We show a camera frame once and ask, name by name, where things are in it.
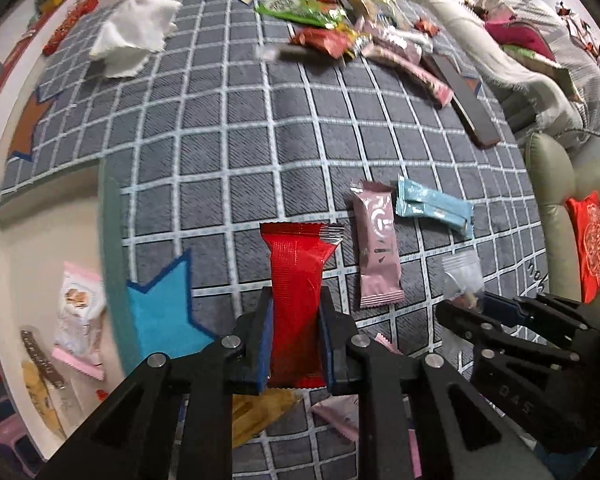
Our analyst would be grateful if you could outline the dark red pillow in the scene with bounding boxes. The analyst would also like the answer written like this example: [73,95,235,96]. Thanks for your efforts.
[484,20,556,64]

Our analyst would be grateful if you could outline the beige leather sofa armrest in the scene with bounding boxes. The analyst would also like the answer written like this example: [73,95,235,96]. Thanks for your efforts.
[524,132,600,301]

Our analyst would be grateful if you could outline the small pink packet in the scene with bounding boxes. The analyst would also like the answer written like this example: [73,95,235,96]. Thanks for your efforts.
[311,394,360,442]

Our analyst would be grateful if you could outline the grey checkered blanket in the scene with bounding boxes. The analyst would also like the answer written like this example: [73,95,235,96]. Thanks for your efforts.
[0,0,552,480]

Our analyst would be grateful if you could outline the pale pink biscuit packet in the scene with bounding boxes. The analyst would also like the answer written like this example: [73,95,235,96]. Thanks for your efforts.
[52,261,106,382]

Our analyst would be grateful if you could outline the red snack bar wrapper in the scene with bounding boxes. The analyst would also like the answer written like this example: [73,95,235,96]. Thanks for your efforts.
[260,222,343,389]

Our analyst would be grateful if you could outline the clear plastic snack bag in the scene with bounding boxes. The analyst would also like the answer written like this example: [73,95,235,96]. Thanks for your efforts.
[442,249,484,311]

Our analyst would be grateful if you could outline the red cushion on sofa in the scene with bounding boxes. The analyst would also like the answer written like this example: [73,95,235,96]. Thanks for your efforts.
[566,191,600,304]

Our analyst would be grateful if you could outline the white grey throw blanket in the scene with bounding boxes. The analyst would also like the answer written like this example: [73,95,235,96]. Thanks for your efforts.
[408,0,600,152]

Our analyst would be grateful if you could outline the long pink snack bar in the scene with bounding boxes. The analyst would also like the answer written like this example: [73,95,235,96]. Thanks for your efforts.
[362,44,454,107]

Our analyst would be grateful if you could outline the white tissue cloth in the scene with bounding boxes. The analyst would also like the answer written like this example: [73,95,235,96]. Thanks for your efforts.
[90,0,182,79]

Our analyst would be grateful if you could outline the red snack packet in pile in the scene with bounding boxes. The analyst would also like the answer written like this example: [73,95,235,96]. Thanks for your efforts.
[289,27,360,60]

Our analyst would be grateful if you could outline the yellow snack packet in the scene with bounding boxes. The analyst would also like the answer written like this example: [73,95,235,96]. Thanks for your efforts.
[232,388,299,448]

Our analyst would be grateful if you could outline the white storage box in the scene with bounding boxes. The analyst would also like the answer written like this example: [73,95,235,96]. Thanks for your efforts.
[0,164,131,461]

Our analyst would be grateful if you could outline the green snack packet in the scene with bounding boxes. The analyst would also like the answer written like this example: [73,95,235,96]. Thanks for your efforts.
[256,0,348,29]

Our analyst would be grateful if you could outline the dark red smartphone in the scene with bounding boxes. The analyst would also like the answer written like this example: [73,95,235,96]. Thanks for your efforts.
[422,54,501,150]

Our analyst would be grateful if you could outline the light blue snack bar wrapper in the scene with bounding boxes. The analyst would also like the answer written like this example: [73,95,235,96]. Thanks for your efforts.
[394,176,475,240]

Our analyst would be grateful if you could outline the pink snack bar wrapper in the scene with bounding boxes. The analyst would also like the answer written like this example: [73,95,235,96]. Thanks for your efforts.
[351,181,404,309]

